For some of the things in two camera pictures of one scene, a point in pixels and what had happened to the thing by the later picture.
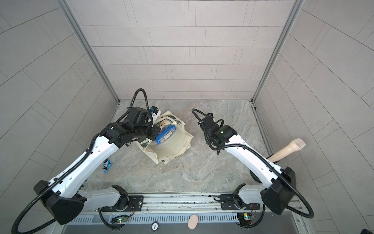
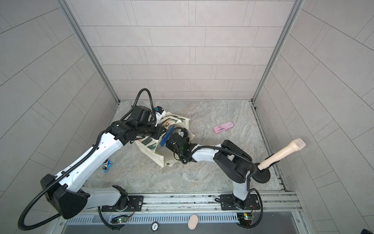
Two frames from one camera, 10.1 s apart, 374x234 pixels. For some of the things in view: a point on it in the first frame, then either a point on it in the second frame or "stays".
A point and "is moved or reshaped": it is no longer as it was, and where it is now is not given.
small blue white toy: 107,164 stays
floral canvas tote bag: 173,146 is moved or reshaped
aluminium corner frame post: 297,7 stays
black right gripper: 207,134 -> 169,144
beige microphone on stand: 297,144 stays
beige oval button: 193,222 stays
